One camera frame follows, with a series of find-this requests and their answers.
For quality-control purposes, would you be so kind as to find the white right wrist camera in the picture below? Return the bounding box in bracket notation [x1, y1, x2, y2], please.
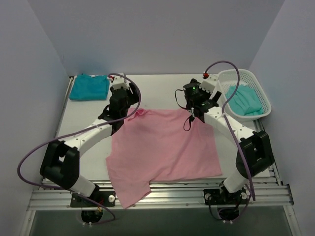
[199, 72, 219, 93]

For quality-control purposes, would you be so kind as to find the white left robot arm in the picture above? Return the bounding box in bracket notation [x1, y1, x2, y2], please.
[40, 82, 141, 206]

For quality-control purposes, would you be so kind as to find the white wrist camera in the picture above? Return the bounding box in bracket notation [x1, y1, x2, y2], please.
[107, 73, 129, 90]
[199, 72, 219, 93]

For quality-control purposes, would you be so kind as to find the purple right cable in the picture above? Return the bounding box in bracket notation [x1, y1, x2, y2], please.
[203, 60, 256, 222]

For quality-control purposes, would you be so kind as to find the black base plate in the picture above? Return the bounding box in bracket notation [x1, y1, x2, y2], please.
[70, 190, 116, 208]
[203, 188, 248, 206]

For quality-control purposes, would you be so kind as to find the teal folded t-shirt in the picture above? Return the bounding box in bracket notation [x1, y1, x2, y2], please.
[69, 74, 110, 101]

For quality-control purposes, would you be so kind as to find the white perforated plastic basket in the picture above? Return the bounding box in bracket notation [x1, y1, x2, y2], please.
[216, 69, 271, 122]

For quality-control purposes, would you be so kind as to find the purple cable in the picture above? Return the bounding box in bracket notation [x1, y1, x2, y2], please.
[203, 60, 256, 222]
[17, 72, 142, 225]

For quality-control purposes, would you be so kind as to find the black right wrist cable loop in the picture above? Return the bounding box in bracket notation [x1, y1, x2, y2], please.
[175, 88, 196, 132]

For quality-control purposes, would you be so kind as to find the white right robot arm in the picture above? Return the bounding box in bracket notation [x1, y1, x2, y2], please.
[183, 79, 275, 203]

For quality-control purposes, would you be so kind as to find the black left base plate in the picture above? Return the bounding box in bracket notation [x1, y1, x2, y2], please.
[70, 190, 116, 208]

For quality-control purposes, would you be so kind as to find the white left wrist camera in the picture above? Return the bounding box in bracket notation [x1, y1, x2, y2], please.
[107, 73, 129, 90]

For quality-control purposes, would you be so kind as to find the pink t-shirt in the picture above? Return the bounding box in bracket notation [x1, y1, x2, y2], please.
[106, 109, 222, 208]

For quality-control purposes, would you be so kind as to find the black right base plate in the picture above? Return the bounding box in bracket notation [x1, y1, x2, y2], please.
[203, 188, 248, 206]

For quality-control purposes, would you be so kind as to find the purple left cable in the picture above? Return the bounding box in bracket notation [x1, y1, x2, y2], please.
[17, 72, 142, 225]

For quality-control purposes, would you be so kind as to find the mint green t-shirt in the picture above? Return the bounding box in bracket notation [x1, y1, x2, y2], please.
[229, 85, 263, 116]

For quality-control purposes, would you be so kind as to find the aluminium rail frame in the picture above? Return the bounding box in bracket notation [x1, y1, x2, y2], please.
[28, 177, 293, 210]

